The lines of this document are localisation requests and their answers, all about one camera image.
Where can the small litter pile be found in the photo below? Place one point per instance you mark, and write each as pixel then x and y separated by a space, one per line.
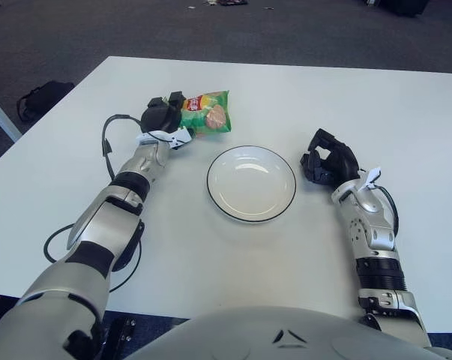
pixel 229 2

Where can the white table leg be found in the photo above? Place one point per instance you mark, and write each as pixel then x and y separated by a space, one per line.
pixel 2 116

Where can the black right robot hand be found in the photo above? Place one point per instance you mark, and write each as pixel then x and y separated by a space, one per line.
pixel 343 161

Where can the white plate black rim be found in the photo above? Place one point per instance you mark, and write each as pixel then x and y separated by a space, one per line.
pixel 252 185

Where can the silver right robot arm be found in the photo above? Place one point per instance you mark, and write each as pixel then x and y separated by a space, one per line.
pixel 375 232

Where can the black backpack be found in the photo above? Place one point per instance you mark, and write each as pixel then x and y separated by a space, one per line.
pixel 45 97

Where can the black box on floor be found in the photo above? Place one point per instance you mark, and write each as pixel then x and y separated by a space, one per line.
pixel 398 5

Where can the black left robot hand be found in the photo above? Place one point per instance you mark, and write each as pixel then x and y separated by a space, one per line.
pixel 160 118

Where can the grey robot torso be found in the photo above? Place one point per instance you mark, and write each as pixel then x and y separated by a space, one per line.
pixel 285 337

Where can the green chips snack bag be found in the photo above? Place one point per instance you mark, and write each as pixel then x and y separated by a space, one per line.
pixel 210 112

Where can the black metal stand bracket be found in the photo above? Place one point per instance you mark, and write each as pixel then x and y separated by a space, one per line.
pixel 120 333

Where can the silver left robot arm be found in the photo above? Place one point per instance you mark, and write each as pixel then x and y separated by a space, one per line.
pixel 102 225

